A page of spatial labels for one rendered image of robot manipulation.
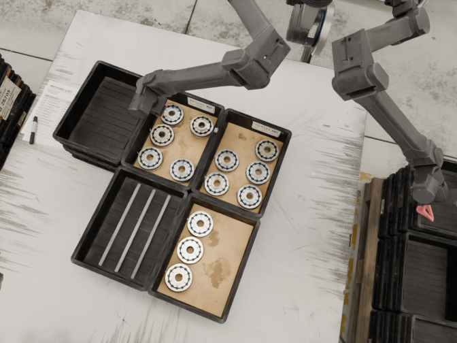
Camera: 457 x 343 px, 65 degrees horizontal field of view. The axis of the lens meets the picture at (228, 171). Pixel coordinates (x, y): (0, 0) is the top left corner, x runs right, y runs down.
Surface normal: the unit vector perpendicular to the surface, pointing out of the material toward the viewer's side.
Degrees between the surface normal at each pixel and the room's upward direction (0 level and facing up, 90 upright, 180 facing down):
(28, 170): 0
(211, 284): 0
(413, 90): 0
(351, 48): 55
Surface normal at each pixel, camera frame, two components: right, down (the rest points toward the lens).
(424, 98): 0.06, -0.32
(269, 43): 0.51, 0.45
